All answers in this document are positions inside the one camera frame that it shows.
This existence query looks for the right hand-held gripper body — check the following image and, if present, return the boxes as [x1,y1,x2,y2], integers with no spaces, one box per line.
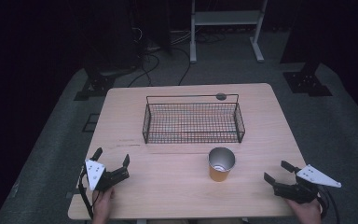
[272,163,343,205]

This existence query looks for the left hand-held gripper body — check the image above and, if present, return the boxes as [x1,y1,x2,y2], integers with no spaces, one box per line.
[81,159,131,192]

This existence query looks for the orange paper cup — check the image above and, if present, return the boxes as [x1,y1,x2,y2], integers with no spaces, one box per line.
[207,147,237,183]

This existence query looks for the black wire basket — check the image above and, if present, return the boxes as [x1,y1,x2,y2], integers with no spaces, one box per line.
[142,93,246,145]

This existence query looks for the person's right hand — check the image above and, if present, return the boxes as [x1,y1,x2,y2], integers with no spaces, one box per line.
[284,197,324,224]

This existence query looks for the person's left hand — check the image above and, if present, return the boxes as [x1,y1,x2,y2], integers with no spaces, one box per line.
[91,186,117,222]

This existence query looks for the black stand base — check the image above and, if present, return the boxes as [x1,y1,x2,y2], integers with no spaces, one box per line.
[282,61,334,97]
[73,68,117,102]

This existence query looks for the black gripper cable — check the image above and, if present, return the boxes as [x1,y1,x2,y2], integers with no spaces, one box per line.
[77,166,95,220]
[316,185,340,224]

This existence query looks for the black rectangular floor frame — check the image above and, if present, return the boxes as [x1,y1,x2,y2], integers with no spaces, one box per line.
[81,113,101,133]

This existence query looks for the black floor cables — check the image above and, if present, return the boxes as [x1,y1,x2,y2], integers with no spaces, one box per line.
[126,27,227,89]

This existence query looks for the white metal desk frame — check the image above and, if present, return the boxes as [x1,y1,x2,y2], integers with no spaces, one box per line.
[189,0,269,64]

